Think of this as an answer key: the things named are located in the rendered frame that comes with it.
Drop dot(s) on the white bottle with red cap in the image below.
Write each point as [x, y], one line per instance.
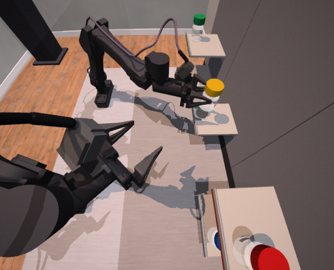
[254, 255]

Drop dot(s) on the white bottle with yellow cap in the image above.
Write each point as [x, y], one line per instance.
[212, 91]

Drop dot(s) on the clear bottle with green cap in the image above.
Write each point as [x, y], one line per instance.
[197, 29]

